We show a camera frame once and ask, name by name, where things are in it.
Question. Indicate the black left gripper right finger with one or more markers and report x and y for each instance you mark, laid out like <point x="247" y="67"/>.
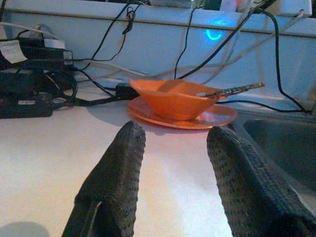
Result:
<point x="247" y="187"/>

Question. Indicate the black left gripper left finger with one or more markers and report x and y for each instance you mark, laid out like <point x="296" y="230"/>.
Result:
<point x="116" y="177"/>

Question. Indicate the orange plastic plate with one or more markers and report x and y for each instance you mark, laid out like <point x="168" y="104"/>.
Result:
<point x="217" y="118"/>

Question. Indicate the orange plastic bowl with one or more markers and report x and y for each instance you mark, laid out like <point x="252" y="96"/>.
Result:
<point x="172" y="103"/>

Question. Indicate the stainless steel sink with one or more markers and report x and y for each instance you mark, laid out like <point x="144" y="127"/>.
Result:
<point x="284" y="143"/>

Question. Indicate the black power adapter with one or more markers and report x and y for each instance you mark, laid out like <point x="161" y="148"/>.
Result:
<point x="123" y="90"/>

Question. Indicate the patterned wooden chopstick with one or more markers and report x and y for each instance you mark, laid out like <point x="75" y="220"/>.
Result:
<point x="222" y="93"/>
<point x="247" y="87"/>

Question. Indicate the black labelled power brick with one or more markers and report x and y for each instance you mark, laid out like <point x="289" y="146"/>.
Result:
<point x="24" y="108"/>

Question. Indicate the black electronics box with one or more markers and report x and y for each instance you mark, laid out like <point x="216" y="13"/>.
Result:
<point x="14" y="81"/>

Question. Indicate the black device with white tape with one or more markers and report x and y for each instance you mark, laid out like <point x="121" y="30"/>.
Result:
<point x="42" y="53"/>

